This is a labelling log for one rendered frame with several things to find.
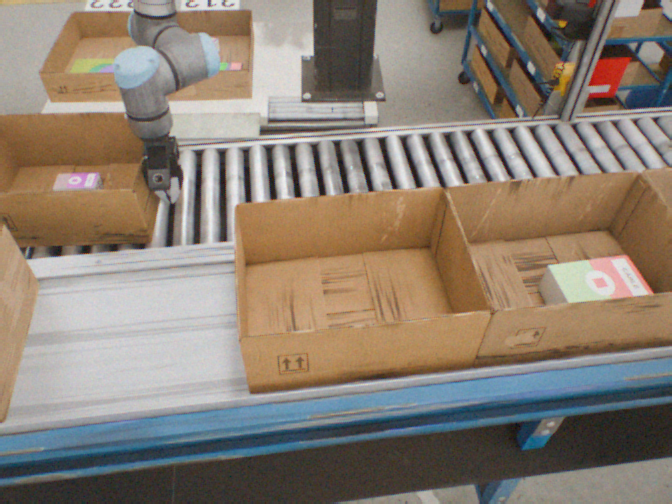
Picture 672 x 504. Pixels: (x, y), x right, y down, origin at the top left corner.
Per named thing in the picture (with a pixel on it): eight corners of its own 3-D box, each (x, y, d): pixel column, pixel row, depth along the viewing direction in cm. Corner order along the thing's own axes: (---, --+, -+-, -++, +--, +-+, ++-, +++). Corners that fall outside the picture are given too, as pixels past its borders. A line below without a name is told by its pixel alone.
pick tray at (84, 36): (163, 38, 202) (157, 10, 195) (144, 102, 177) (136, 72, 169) (80, 39, 201) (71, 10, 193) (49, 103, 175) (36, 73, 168)
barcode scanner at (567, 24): (534, 28, 160) (550, -10, 153) (573, 31, 163) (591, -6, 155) (543, 40, 156) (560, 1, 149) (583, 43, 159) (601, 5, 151)
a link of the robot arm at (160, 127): (168, 121, 121) (120, 124, 120) (173, 140, 124) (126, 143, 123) (170, 96, 127) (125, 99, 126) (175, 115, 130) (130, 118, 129)
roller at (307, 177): (311, 150, 170) (310, 137, 166) (334, 290, 136) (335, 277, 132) (294, 152, 170) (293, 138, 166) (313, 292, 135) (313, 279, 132)
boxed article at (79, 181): (64, 187, 150) (58, 173, 147) (103, 186, 150) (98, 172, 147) (58, 201, 146) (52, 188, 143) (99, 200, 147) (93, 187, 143)
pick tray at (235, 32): (255, 36, 204) (252, 8, 196) (252, 99, 178) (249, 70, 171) (172, 38, 202) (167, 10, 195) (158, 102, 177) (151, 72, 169)
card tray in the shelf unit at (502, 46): (478, 25, 296) (481, 6, 288) (535, 22, 299) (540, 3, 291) (504, 68, 269) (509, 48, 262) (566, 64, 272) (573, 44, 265)
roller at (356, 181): (355, 147, 171) (355, 133, 168) (389, 285, 137) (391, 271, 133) (338, 148, 171) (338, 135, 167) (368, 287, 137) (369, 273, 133)
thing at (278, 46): (363, 29, 215) (364, 21, 212) (378, 123, 176) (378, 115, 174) (88, 30, 211) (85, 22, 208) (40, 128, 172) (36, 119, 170)
